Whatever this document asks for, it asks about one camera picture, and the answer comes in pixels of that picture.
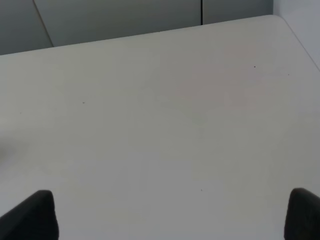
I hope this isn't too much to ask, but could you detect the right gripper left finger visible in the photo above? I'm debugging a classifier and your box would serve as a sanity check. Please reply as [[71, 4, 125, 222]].
[[0, 190, 60, 240]]

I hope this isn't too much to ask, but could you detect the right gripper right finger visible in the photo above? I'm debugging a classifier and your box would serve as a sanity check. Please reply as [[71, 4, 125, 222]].
[[284, 188, 320, 240]]

